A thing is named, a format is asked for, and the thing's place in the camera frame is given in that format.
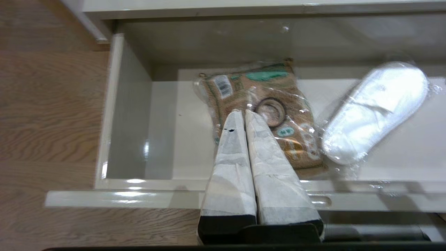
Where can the silver robot base chassis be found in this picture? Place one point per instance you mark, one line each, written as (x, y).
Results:
(376, 232)

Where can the brown printed snack bag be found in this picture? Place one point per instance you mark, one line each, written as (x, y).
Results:
(230, 101)

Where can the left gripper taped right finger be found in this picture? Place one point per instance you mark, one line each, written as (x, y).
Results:
(275, 174)

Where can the black tape roll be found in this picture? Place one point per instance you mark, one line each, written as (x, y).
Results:
(283, 115)

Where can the white slippers in clear bag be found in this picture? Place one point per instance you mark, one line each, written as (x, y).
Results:
(369, 111)

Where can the white glossy drawer cabinet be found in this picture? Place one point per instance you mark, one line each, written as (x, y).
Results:
(244, 8)

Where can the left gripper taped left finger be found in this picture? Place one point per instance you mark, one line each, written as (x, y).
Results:
(231, 167)

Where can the white glossy drawer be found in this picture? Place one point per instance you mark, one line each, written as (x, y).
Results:
(167, 139)

